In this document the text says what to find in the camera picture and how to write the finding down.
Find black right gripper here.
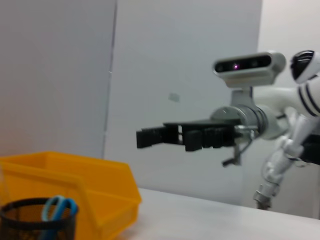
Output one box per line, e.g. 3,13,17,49
136,118,241,153

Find blue scissors with sheath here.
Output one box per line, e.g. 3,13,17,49
41,195,78,240

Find black mesh pen holder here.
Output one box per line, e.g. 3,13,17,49
0,197,80,240

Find yellow plastic bin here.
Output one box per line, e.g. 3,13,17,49
0,151,143,240

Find white black robot head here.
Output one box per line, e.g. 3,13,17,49
289,49,320,85

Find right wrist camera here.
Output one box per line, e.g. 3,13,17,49
212,51,287,89

